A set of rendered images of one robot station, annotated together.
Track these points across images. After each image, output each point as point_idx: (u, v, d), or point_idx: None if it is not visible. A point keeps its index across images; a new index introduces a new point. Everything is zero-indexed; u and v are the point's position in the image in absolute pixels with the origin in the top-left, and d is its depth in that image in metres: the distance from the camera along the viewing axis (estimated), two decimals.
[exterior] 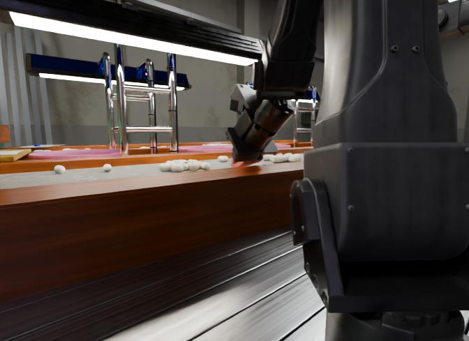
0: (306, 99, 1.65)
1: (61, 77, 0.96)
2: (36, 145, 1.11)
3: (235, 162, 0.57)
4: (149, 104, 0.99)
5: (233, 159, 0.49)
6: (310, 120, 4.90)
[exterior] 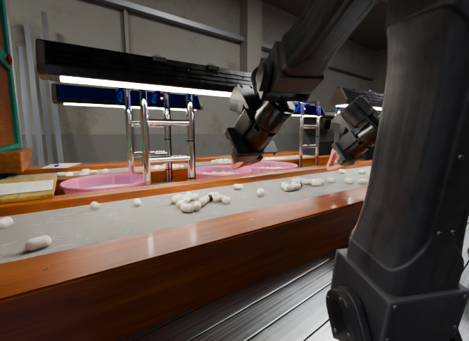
0: (310, 114, 1.71)
1: (83, 104, 1.02)
2: (56, 165, 1.17)
3: (235, 162, 0.57)
4: (165, 130, 1.05)
5: (233, 159, 0.49)
6: (311, 125, 4.96)
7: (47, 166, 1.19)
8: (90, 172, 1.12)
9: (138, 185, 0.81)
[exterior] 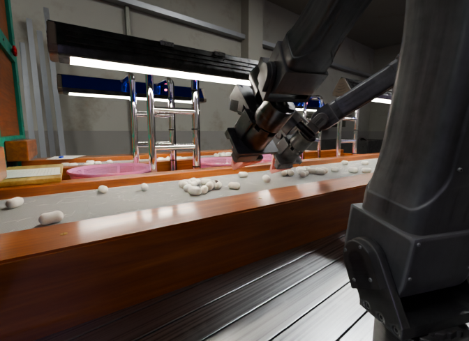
0: (313, 109, 1.72)
1: (88, 95, 1.03)
2: (61, 157, 1.18)
3: (235, 162, 0.57)
4: (169, 120, 1.05)
5: (233, 160, 0.49)
6: None
7: (51, 157, 1.20)
8: (94, 163, 1.12)
9: (144, 173, 0.81)
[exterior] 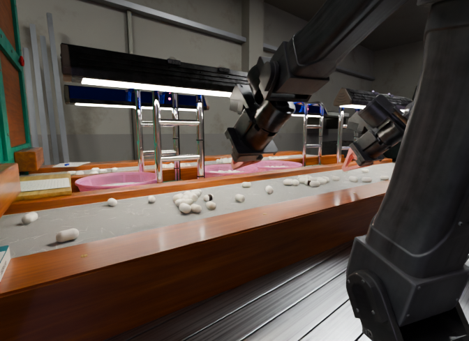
0: (313, 114, 1.74)
1: (93, 105, 1.05)
2: (67, 164, 1.20)
3: (235, 162, 0.57)
4: (174, 130, 1.08)
5: (233, 159, 0.49)
6: (313, 125, 4.99)
7: (57, 165, 1.22)
8: (100, 171, 1.15)
9: (150, 183, 0.84)
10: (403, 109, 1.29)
